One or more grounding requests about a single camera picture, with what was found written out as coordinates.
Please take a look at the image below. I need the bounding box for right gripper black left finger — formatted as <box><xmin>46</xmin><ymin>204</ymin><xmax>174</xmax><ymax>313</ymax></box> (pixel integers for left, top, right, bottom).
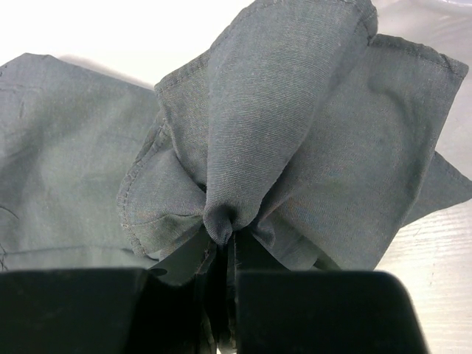
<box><xmin>1</xmin><ymin>235</ymin><xmax>216</xmax><ymax>353</ymax></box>

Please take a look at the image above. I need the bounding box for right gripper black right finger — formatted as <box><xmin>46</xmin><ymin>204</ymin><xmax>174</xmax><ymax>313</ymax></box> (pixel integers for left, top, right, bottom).
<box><xmin>231</xmin><ymin>235</ymin><xmax>416</xmax><ymax>353</ymax></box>

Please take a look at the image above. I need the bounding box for grey long sleeve shirt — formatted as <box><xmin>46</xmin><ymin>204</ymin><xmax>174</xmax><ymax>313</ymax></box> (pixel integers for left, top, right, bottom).
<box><xmin>0</xmin><ymin>0</ymin><xmax>470</xmax><ymax>287</ymax></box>

